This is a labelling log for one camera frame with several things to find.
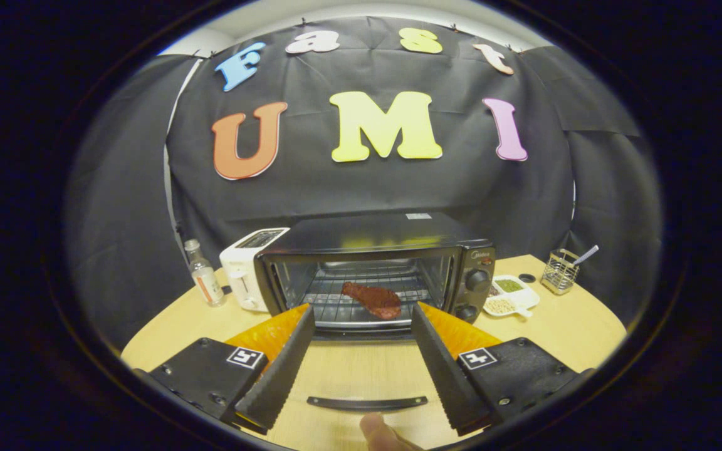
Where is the reddish brown steak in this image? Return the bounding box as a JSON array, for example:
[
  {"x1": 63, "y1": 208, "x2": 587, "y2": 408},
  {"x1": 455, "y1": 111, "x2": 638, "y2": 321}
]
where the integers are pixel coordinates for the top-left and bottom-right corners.
[{"x1": 342, "y1": 281, "x2": 402, "y2": 321}]

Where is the metal wire utensil holder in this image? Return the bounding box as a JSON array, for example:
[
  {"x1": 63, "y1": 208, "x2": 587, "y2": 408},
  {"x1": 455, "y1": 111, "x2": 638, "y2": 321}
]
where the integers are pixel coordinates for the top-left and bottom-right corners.
[{"x1": 540, "y1": 249, "x2": 580, "y2": 296}]

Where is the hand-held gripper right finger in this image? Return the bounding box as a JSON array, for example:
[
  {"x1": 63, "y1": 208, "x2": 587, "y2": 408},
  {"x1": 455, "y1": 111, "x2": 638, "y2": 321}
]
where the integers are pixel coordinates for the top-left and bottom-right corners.
[{"x1": 411, "y1": 302, "x2": 594, "y2": 437}]

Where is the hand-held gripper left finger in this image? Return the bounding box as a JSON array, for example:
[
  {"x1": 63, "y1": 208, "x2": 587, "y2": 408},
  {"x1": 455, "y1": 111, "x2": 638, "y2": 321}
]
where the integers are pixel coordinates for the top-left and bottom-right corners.
[{"x1": 148, "y1": 304, "x2": 317, "y2": 435}]

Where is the white divided plate with beans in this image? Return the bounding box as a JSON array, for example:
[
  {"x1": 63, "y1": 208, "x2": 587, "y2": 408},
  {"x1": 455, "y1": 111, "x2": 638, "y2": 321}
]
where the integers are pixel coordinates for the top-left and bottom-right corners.
[{"x1": 482, "y1": 274, "x2": 541, "y2": 318}]

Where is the white bread toaster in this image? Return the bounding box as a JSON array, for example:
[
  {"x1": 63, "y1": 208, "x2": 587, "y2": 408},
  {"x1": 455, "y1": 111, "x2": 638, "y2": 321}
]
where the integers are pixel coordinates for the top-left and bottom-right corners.
[{"x1": 219, "y1": 227, "x2": 291, "y2": 313}]

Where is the clear bottle with orange label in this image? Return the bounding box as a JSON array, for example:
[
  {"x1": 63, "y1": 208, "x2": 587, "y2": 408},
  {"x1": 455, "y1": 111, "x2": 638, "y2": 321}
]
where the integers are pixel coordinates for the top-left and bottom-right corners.
[{"x1": 184, "y1": 239, "x2": 225, "y2": 308}]

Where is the black toaster oven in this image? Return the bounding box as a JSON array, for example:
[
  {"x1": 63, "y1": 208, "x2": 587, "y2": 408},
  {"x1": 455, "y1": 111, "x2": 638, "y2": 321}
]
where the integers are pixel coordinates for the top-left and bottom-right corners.
[{"x1": 254, "y1": 212, "x2": 496, "y2": 412}]

